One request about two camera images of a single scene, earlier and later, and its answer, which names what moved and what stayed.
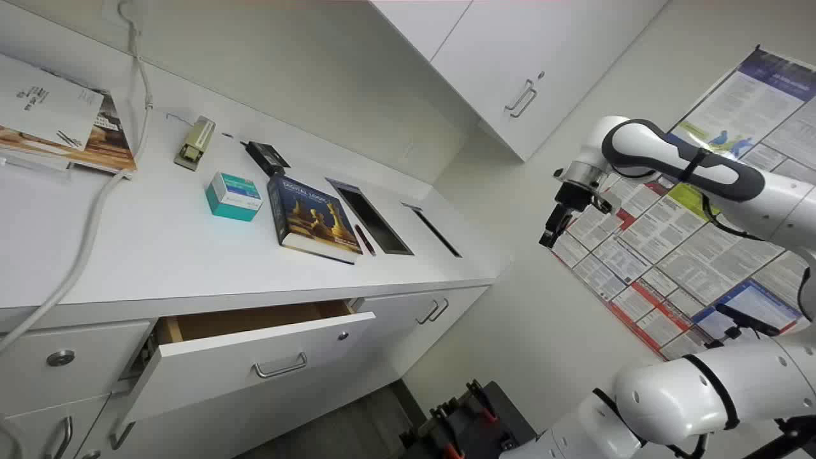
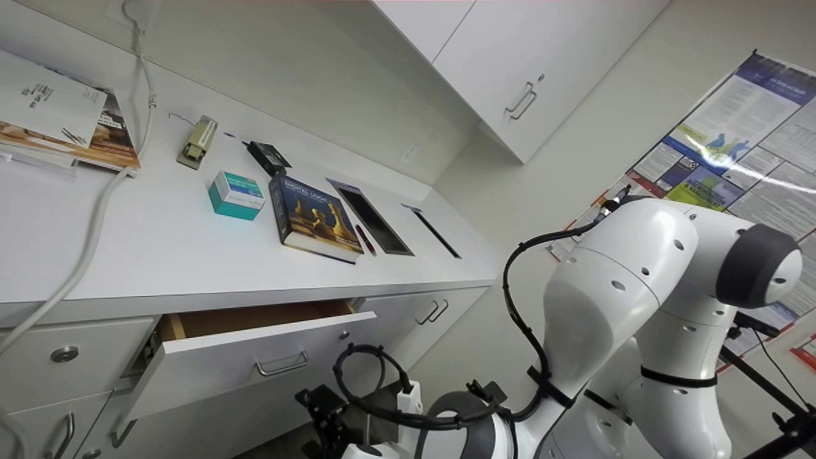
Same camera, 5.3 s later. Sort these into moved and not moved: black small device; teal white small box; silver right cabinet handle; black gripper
Moved: black gripper
Not moved: black small device; silver right cabinet handle; teal white small box
